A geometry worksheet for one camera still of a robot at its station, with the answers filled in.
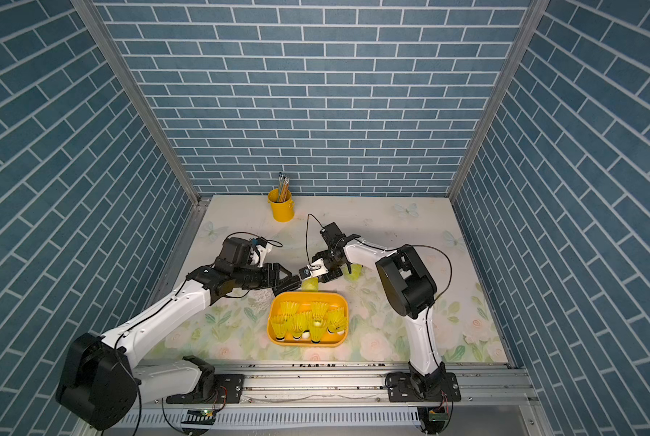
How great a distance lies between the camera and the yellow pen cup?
109 centimetres

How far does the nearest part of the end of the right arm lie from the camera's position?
750 mm

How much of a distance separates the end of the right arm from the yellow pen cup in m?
0.30
